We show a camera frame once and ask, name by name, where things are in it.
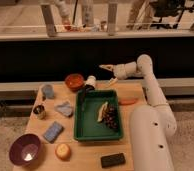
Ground white paper cup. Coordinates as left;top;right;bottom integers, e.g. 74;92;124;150
85;75;96;90

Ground orange red bowl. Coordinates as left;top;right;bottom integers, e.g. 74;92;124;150
65;73;84;91

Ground green plastic tray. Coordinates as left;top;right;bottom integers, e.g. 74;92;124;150
74;90;123;141

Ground small metal can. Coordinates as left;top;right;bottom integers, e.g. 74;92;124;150
33;105;46;119

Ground orange carrot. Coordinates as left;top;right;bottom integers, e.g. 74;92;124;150
118;98;138;105

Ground crumpled blue cloth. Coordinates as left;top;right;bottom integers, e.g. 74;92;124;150
55;102;73;117

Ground purple bowl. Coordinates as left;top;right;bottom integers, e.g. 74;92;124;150
9;134;41;166

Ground yellow round fruit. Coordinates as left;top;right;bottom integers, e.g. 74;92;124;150
55;143;71;160

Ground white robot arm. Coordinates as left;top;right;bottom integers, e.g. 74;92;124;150
100;54;177;171

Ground banana slice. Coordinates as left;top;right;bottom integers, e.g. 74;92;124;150
97;101;108;122

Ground black rectangular block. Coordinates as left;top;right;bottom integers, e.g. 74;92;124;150
100;153;126;168

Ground blue grey cup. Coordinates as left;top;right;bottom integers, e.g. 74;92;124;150
41;84;54;99

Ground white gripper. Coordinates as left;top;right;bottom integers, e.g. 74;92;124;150
99;62;137;86

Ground black office chair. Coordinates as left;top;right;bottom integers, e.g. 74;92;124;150
150;0;194;29

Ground blue sponge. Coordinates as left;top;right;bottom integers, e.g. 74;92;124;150
43;121;64;143

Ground dark grape bunch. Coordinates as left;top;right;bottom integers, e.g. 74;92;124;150
103;105;117;130

